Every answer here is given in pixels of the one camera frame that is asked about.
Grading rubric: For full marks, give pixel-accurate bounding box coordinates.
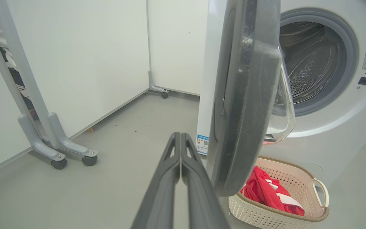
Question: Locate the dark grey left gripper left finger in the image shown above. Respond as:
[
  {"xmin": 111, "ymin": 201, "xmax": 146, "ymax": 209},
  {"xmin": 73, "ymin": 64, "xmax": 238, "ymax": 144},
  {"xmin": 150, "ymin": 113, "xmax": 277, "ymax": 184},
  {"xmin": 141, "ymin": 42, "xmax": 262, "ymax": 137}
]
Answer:
[{"xmin": 132, "ymin": 132, "xmax": 182, "ymax": 229}]

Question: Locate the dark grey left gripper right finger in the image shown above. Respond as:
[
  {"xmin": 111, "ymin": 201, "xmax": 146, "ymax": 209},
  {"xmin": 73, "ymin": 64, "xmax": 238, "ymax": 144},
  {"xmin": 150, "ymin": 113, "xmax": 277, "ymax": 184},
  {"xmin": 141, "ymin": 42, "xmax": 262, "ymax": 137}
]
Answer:
[{"xmin": 181, "ymin": 133, "xmax": 231, "ymax": 229}]

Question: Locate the red cloth garment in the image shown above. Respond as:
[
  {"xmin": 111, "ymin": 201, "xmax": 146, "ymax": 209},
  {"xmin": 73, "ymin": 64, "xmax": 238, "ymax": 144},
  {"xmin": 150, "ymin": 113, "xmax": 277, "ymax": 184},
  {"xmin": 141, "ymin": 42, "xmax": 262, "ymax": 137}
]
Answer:
[{"xmin": 240, "ymin": 166, "xmax": 305, "ymax": 216}]

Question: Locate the washing machine door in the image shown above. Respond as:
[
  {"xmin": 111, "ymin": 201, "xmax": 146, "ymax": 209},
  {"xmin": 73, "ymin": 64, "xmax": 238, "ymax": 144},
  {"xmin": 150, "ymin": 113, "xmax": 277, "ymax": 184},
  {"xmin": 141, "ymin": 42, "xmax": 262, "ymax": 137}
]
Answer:
[{"xmin": 210, "ymin": 0, "xmax": 296, "ymax": 197}]

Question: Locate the cream perforated laundry basket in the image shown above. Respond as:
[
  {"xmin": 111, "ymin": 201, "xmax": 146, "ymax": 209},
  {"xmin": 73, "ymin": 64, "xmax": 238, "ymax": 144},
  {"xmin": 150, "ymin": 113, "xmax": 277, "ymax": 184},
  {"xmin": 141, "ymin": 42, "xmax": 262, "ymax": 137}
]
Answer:
[{"xmin": 228, "ymin": 156, "xmax": 330, "ymax": 229}]

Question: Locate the white front-load washing machine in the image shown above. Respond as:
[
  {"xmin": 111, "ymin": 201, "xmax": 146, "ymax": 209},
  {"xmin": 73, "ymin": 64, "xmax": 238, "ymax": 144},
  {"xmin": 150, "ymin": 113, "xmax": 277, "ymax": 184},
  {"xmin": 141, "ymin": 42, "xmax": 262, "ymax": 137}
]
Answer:
[{"xmin": 196, "ymin": 0, "xmax": 366, "ymax": 188}]

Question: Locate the blue energy label sticker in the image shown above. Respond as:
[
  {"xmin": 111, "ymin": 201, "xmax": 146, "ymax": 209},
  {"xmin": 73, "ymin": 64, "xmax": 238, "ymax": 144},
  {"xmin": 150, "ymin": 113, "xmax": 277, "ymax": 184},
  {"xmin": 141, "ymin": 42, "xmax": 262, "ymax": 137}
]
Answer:
[{"xmin": 196, "ymin": 134, "xmax": 209, "ymax": 156}]

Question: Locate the grey partition stand with caster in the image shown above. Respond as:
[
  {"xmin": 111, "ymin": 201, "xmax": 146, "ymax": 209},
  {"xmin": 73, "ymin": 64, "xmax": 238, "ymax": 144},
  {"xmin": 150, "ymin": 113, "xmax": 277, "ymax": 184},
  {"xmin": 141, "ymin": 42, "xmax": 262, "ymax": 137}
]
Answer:
[
  {"xmin": 146, "ymin": 0, "xmax": 170, "ymax": 99},
  {"xmin": 0, "ymin": 0, "xmax": 98, "ymax": 170}
]

